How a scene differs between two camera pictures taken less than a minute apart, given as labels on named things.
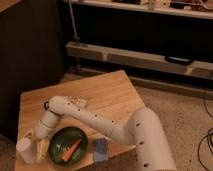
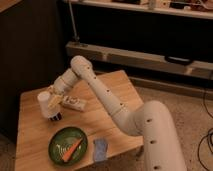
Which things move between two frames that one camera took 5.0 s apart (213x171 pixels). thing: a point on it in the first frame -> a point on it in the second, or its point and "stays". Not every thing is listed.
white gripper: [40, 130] -> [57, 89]
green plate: [62, 140] stays
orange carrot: [71, 151] stays
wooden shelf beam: [139, 59] stays
